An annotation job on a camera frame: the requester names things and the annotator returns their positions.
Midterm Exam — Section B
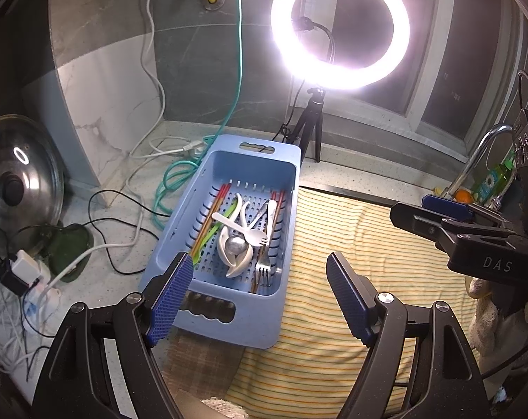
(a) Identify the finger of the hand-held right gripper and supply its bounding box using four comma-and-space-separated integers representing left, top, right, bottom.
422, 194, 515, 232
389, 202, 528, 277

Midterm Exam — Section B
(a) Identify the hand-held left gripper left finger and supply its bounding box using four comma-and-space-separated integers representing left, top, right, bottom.
36, 252, 194, 419

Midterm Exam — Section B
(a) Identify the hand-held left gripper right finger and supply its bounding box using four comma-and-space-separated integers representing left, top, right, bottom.
326, 252, 487, 419

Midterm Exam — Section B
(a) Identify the green plastic utensil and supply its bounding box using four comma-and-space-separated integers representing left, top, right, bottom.
193, 196, 239, 265

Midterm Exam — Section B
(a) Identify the light blue plastic basket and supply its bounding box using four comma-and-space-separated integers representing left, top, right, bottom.
138, 134, 302, 350

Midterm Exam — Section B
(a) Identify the person's right hand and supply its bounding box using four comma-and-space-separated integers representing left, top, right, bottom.
467, 277, 509, 353

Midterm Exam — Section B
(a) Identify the green soap bottle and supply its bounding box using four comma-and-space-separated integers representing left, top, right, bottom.
471, 163, 515, 204

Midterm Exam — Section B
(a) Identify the chrome faucet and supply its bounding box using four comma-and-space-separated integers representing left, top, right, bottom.
447, 124, 515, 201

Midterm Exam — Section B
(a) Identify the brown plaid cloth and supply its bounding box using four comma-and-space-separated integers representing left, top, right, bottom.
161, 332, 247, 419

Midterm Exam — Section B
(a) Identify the yellow striped cloth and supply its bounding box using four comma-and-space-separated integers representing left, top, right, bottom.
222, 188, 487, 419

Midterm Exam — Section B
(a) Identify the dark green holder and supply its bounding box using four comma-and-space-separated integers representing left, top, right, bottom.
41, 223, 94, 280

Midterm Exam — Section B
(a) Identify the cream knit fabric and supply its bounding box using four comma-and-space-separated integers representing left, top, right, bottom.
200, 397, 249, 419

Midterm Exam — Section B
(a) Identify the white power strip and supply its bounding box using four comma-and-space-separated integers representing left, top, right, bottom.
22, 266, 61, 337

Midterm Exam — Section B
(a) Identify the white charger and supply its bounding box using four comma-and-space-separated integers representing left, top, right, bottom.
8, 250, 42, 278

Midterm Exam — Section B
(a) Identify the black tripod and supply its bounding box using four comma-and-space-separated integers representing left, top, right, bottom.
285, 87, 326, 163

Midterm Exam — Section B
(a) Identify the black power adapter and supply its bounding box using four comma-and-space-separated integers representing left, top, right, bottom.
0, 259, 29, 295

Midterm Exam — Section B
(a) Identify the steel pot lid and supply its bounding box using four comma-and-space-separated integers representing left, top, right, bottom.
0, 114, 65, 263

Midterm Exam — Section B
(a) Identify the white cable bundle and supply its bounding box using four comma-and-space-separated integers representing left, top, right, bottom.
0, 301, 42, 380

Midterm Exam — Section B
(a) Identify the white ring light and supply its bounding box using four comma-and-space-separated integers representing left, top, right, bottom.
270, 0, 410, 92

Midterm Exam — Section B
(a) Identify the green hose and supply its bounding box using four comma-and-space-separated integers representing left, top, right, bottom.
153, 0, 247, 228

